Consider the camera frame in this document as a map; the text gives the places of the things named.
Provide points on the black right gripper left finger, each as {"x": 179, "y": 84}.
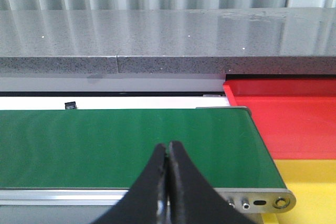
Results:
{"x": 146, "y": 200}

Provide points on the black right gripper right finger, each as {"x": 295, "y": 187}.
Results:
{"x": 192, "y": 198}

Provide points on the green conveyor belt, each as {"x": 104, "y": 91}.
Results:
{"x": 72, "y": 166}

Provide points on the yellow plastic tray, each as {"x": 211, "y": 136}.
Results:
{"x": 312, "y": 181}

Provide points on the small black clip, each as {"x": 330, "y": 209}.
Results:
{"x": 70, "y": 105}

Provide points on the red plastic tray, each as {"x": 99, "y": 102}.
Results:
{"x": 295, "y": 117}

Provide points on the grey stone counter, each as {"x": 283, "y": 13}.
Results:
{"x": 161, "y": 50}

